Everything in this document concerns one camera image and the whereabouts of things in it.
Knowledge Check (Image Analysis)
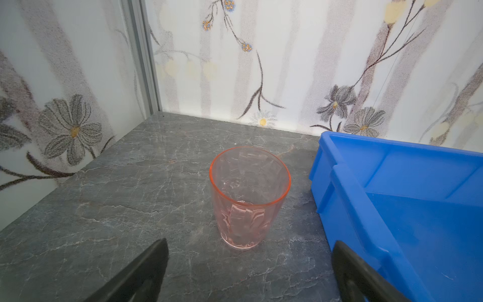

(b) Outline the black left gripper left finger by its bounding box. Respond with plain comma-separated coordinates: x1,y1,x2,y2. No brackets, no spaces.
86,239,169,301

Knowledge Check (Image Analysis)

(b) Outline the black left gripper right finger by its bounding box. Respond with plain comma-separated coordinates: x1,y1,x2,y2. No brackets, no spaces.
332,240,409,301

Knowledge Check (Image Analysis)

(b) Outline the blue plastic bin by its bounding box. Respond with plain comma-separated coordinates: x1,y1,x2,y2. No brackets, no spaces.
309,132,482,301

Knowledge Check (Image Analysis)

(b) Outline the pink glass cup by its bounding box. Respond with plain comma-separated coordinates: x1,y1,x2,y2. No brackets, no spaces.
209,146,291,250

